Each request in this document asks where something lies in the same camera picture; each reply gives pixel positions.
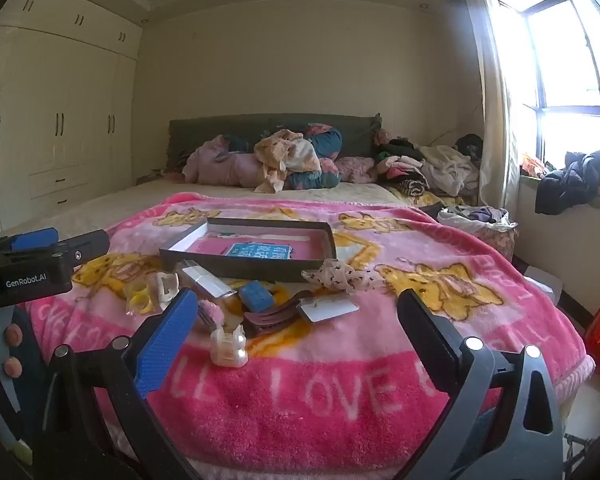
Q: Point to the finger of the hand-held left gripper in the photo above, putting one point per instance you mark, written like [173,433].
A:
[85,250]
[32,239]

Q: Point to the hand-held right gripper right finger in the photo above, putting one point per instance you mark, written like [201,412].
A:
[427,335]

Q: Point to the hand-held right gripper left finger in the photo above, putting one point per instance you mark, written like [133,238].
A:
[167,342]

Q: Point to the yellow rings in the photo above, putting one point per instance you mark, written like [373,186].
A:
[140,301]

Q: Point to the pink fluffy hair clip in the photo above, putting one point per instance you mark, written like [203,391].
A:
[212,312]

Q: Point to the white hair claw clip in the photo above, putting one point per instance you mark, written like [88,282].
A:
[160,285]

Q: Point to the clear hair claw clip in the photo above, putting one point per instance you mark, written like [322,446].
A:
[227,350]

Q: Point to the blue rectangular hair accessory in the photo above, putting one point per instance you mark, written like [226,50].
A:
[256,296]

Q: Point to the polka dot fabric bow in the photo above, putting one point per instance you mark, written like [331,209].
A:
[340,276]

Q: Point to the shallow cardboard box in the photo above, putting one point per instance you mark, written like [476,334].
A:
[280,274]

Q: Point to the clear packet with white card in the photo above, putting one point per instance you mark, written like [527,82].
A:
[207,280]
[330,308]

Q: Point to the brown hair clip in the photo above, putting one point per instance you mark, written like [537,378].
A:
[270,319]

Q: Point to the pink printed blanket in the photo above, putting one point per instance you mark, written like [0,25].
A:
[330,385]

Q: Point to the laundry basket with clothes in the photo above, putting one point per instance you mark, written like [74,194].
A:
[480,230]

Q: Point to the white box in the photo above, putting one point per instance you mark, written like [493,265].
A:
[542,282]

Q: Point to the blue booklet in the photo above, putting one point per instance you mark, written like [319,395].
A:
[257,251]

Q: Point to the cream wardrobe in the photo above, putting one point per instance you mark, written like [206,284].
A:
[70,110]

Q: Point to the pink quilt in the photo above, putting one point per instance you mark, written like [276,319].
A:
[220,167]

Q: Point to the dark green headboard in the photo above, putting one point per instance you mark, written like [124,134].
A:
[205,130]

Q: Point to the pile of clothes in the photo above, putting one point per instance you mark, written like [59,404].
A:
[430,165]

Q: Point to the pink floral pillow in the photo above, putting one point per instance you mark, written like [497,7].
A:
[355,167]

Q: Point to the orange cloth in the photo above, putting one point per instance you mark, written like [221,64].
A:
[532,165]

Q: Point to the dark jacket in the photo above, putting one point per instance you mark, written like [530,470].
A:
[570,180]

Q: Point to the teal floral quilt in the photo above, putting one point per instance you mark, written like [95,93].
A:
[330,140]

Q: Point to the beige floral cloth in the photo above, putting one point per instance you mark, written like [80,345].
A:
[285,155]

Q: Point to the beige curtain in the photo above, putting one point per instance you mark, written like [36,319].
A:
[495,110]

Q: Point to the window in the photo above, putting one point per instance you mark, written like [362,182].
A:
[565,60]

